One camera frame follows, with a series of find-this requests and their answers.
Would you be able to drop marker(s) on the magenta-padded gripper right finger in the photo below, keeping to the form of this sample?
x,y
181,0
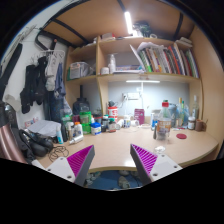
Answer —
x,y
146,161

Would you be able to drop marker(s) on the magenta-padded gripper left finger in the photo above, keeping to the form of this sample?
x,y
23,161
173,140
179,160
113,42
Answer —
x,y
78,163

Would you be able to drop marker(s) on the clear drink bottle red cap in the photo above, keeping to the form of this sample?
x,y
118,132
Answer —
x,y
164,125

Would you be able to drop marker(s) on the grey blue water bottle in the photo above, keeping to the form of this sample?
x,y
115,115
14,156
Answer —
x,y
173,115

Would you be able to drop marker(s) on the dark water jug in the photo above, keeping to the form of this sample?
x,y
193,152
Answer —
x,y
80,106

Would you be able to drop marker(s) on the white bottle blue label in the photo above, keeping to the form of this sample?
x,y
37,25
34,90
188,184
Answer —
x,y
95,128

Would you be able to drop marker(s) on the small white blue bottle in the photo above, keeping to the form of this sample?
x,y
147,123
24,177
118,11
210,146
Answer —
x,y
127,122

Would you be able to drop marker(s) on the magenta pouch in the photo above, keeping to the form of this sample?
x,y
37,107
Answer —
x,y
139,116

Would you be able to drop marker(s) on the green-lidded tub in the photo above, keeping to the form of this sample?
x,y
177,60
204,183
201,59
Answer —
x,y
85,117

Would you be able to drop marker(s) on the black bag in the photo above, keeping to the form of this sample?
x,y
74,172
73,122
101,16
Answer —
x,y
35,143

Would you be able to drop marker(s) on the dark bottle red label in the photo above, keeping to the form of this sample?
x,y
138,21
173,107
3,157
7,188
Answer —
x,y
111,125

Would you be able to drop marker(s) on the brown jar white lid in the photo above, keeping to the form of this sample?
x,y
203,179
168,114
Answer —
x,y
191,123

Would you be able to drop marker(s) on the red and white tub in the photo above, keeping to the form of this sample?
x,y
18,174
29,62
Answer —
x,y
112,111

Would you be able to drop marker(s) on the green bottle green cap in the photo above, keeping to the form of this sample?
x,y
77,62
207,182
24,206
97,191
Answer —
x,y
183,111

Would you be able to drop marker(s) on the brown mug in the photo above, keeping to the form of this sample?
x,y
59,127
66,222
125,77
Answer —
x,y
200,125

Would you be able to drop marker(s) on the yellow-capped bottle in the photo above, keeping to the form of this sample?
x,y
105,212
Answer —
x,y
179,105

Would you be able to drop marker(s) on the blue hanging garment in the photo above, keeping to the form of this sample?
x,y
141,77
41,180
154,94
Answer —
x,y
58,98

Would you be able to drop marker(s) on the pink padded chair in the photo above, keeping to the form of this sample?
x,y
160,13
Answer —
x,y
10,143

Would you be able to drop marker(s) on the clear glass bottle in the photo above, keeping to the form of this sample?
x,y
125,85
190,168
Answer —
x,y
195,106

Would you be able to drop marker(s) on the white desk lamp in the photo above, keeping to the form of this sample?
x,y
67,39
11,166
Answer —
x,y
142,81

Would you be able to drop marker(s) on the black hanging garment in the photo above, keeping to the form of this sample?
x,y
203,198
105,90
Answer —
x,y
31,86

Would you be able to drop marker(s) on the white hanging garment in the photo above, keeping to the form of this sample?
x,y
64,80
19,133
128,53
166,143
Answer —
x,y
53,71

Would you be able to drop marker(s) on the white ceiling tube light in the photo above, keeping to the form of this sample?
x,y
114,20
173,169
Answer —
x,y
128,22

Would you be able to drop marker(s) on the white wall power strip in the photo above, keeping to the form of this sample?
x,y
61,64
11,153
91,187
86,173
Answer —
x,y
132,96

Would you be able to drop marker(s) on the black metal frame bars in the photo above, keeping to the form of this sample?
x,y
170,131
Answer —
x,y
178,26

